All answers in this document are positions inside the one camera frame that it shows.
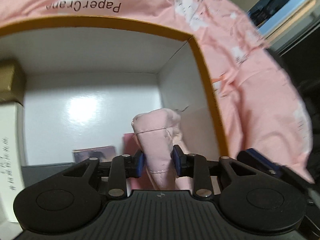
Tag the pink fabric pouch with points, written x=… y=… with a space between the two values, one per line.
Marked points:
x=156 y=133

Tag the orange cardboard storage box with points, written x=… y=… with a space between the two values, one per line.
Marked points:
x=88 y=77

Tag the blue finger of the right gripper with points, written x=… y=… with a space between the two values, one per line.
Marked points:
x=256 y=160

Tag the black textured case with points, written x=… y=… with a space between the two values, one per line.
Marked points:
x=36 y=173

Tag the pink card wallet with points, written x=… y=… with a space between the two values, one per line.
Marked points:
x=130 y=147

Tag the gold brown small box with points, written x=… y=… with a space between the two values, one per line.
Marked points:
x=13 y=81

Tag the white long box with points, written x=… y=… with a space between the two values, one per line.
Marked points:
x=12 y=156

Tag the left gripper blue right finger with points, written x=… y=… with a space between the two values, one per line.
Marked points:
x=196 y=167

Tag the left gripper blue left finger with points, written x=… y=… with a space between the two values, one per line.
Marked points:
x=122 y=168

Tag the pink patterned duvet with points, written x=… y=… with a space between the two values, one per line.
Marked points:
x=260 y=107

